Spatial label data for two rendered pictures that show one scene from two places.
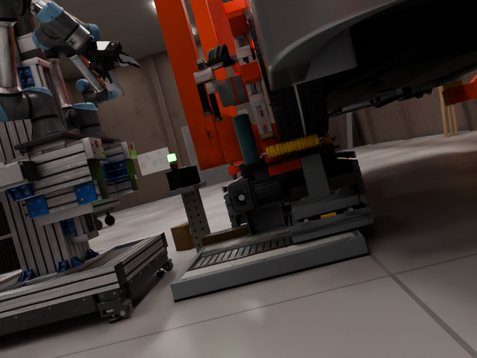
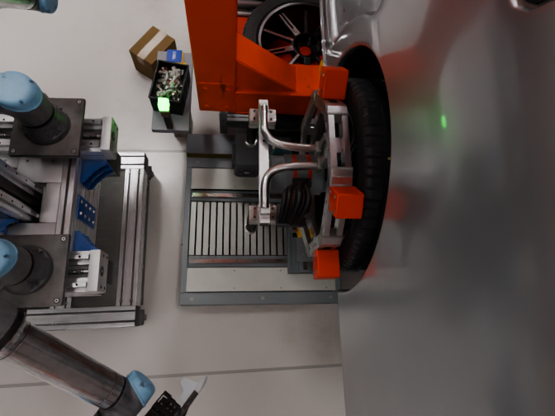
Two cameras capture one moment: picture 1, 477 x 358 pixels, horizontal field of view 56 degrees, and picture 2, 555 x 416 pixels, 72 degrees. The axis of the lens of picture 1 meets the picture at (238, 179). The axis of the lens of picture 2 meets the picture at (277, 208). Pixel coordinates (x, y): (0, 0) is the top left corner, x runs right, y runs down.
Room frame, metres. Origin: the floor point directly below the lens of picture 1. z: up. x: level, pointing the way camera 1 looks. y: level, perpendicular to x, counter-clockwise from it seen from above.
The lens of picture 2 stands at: (1.74, 0.16, 2.09)
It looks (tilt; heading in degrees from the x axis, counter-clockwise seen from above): 72 degrees down; 332
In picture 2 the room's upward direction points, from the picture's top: 22 degrees clockwise
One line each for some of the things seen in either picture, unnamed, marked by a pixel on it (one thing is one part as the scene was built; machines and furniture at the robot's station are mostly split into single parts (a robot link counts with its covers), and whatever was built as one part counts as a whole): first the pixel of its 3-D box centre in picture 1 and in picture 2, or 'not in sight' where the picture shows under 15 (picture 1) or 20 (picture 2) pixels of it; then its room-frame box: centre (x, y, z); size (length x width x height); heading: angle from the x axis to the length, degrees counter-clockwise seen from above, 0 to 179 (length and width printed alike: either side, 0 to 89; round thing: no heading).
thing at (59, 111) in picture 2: (91, 134); (40, 118); (2.48, 0.72, 0.87); 0.15 x 0.15 x 0.10
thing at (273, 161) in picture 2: (240, 89); (299, 174); (2.21, -0.13, 0.85); 0.21 x 0.14 x 0.14; 84
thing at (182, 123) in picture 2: (187, 188); (173, 91); (2.85, 0.33, 0.44); 0.43 x 0.17 x 0.03; 174
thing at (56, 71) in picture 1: (57, 85); not in sight; (2.52, 0.85, 1.19); 0.15 x 0.12 x 0.55; 71
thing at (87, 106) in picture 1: (85, 114); (20, 97); (2.48, 0.72, 0.98); 0.13 x 0.12 x 0.14; 71
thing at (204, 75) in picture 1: (204, 76); (263, 215); (2.06, 0.03, 0.93); 0.09 x 0.05 x 0.05; 84
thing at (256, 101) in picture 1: (254, 85); (319, 175); (2.21, -0.20, 0.85); 0.54 x 0.07 x 0.54; 174
